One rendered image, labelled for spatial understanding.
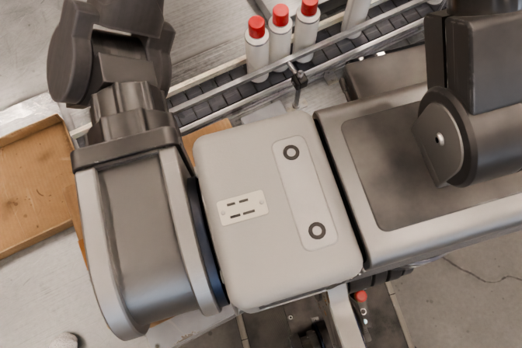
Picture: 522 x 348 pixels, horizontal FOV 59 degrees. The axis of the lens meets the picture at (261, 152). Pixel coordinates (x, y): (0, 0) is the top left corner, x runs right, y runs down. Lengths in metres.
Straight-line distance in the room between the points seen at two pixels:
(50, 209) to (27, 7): 0.58
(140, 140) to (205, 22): 0.91
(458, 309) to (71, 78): 1.74
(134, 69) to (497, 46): 0.31
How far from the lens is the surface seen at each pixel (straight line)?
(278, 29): 0.98
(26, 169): 1.20
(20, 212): 1.17
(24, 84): 1.31
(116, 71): 0.44
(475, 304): 2.01
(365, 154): 0.35
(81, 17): 0.46
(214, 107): 1.08
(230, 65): 1.09
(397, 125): 0.36
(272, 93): 1.10
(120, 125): 0.40
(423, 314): 1.94
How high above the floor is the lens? 1.84
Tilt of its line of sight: 70 degrees down
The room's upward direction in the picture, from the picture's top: 2 degrees counter-clockwise
